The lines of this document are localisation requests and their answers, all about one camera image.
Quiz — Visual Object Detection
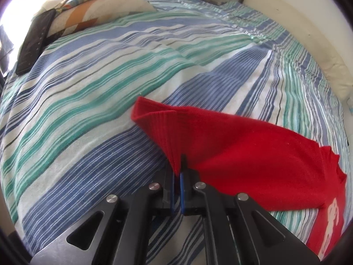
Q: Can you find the red knit sweater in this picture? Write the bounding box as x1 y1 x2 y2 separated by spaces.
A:
131 97 347 258

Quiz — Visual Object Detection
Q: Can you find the cream padded headboard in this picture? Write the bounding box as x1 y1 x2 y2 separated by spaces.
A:
243 0 352 101

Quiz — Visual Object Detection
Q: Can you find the blue green striped bedspread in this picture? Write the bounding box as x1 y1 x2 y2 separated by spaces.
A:
1 0 352 256

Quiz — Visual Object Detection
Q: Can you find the colourful patterned pillow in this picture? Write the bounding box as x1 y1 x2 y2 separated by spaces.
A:
34 0 156 42

